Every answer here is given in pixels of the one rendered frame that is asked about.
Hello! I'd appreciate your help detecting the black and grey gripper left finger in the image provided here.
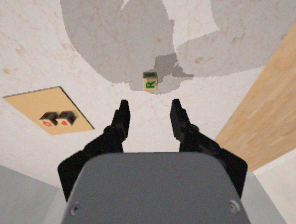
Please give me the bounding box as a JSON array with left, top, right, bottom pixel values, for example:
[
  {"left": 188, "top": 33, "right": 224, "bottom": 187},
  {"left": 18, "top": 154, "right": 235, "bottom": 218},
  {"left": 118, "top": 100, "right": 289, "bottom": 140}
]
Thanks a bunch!
[{"left": 57, "top": 99, "right": 131, "bottom": 203}]

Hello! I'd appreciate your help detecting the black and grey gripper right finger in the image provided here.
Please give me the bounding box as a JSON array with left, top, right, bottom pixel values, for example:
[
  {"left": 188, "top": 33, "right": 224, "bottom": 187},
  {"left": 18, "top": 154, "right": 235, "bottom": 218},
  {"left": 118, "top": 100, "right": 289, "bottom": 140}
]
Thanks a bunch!
[{"left": 170, "top": 99, "right": 248, "bottom": 200}]

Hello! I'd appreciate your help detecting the tan flat mat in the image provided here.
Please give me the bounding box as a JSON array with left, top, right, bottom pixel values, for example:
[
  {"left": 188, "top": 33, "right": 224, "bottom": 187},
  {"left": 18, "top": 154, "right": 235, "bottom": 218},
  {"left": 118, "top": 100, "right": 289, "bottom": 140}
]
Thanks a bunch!
[{"left": 2, "top": 86, "right": 94, "bottom": 135}]

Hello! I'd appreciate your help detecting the wooden letter block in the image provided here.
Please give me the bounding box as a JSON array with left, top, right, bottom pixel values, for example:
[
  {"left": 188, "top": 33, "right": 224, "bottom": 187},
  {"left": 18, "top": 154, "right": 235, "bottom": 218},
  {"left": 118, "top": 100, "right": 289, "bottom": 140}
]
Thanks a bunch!
[
  {"left": 143, "top": 72, "right": 158, "bottom": 91},
  {"left": 56, "top": 112, "right": 77, "bottom": 126},
  {"left": 39, "top": 112, "right": 58, "bottom": 127}
]

